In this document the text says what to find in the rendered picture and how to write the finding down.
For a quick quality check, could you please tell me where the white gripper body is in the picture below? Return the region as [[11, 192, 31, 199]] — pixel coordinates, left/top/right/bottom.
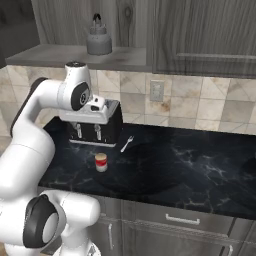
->
[[58, 99, 121, 125]]

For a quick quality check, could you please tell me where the grey wood shelf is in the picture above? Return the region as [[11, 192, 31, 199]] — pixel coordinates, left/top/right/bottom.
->
[[4, 43, 154, 73]]

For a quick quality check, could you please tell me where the silver drawer handle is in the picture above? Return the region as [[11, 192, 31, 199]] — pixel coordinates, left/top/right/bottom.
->
[[165, 213, 202, 226]]

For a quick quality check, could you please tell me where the grey kettle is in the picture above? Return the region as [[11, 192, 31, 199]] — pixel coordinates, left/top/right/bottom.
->
[[86, 12, 113, 57]]

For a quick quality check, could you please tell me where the silver fork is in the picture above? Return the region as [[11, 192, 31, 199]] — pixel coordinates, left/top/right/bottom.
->
[[120, 134, 135, 154]]

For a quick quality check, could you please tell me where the narrow grey cupboard door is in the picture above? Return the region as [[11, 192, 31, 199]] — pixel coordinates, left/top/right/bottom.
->
[[88, 196, 123, 256]]

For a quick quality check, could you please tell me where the grey drawer front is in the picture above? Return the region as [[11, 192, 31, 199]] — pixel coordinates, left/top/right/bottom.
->
[[131, 200, 236, 236]]

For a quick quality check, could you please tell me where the red and white can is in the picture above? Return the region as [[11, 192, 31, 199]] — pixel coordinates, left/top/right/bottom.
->
[[94, 152, 109, 174]]

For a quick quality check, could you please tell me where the black toaster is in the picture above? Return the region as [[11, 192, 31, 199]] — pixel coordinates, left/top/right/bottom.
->
[[66, 99, 125, 148]]

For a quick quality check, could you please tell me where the wide grey cupboard door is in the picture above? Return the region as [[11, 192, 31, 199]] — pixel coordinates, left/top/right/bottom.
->
[[121, 220, 233, 256]]

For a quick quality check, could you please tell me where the grey wood wall cabinet door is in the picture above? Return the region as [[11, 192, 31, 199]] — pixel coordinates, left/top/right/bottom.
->
[[151, 0, 256, 80]]

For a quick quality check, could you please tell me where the grey wall outlet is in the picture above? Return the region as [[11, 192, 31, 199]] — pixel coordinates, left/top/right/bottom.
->
[[149, 79, 166, 103]]

